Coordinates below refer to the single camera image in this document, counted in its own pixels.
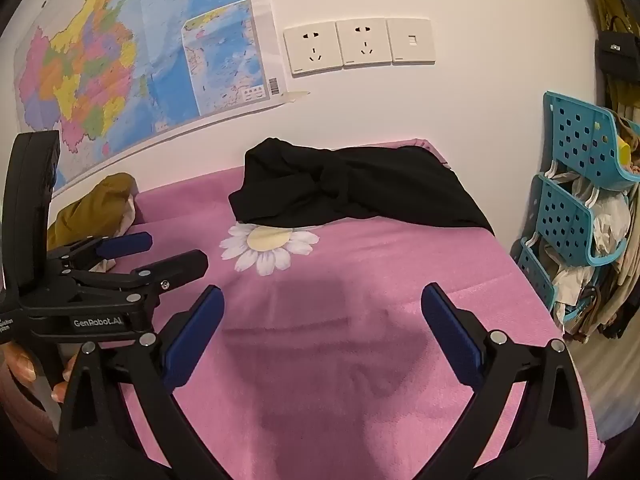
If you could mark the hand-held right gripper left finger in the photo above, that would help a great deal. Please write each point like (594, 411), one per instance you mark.
(196, 340)

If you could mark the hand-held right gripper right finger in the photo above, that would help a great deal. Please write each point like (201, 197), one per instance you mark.
(450, 332)

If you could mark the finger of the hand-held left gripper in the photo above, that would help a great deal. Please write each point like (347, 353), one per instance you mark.
(175, 266)
(125, 245)

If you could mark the black garment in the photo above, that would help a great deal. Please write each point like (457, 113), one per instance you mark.
(375, 185)

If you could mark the yellow green hanging clothes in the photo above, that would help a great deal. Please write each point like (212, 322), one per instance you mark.
(612, 5)

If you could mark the person's left hand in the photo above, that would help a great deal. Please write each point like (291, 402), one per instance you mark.
(19, 366)

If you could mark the olive green garment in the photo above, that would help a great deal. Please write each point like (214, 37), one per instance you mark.
(95, 210)

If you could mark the pink daisy print blanket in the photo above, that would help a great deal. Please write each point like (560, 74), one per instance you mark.
(350, 310)

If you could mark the blue perforated plastic basket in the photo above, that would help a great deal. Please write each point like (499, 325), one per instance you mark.
(535, 275)
(560, 215)
(580, 135)

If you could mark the white plastic bag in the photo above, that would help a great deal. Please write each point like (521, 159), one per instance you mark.
(607, 220)

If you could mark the clear tape strip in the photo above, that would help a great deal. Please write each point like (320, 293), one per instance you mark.
(295, 96)

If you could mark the yellow plastic item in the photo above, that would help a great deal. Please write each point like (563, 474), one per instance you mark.
(625, 152)

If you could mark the black handbag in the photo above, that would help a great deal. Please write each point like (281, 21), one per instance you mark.
(620, 57)

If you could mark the colourful wall map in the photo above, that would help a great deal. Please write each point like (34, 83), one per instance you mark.
(125, 60)

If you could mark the white wall socket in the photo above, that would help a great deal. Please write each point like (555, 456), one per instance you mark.
(363, 42)
(312, 50)

